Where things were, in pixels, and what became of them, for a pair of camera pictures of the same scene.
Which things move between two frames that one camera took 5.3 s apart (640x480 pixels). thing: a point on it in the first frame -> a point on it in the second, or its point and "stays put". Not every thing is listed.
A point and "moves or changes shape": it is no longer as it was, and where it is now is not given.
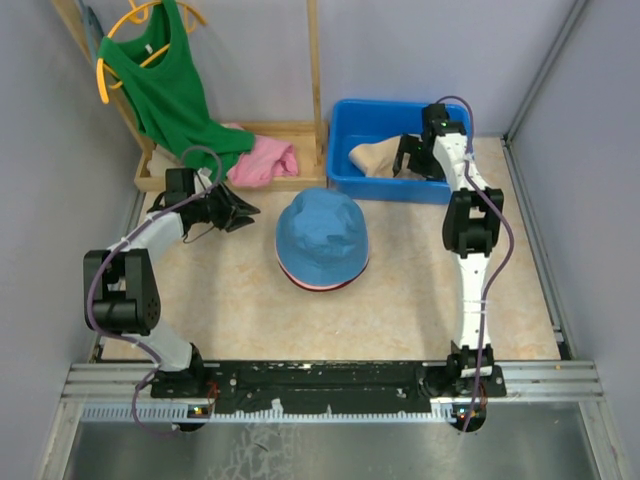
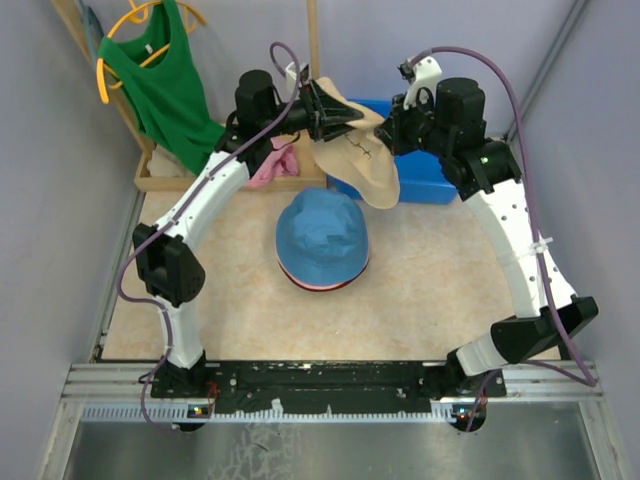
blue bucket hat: [322, 238] stays put
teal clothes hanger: [94, 29] stays put
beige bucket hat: [377, 160] moves or changes shape
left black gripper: [228, 203] -> [319, 104]
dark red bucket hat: [323, 289] stays put
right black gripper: [410, 145] -> [390, 130]
